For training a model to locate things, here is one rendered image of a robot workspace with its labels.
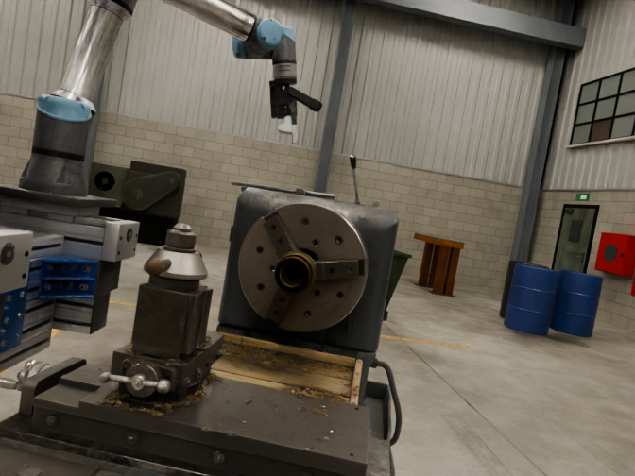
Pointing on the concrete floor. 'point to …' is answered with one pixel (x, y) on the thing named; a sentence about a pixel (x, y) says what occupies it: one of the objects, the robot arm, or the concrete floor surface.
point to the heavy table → (438, 263)
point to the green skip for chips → (395, 276)
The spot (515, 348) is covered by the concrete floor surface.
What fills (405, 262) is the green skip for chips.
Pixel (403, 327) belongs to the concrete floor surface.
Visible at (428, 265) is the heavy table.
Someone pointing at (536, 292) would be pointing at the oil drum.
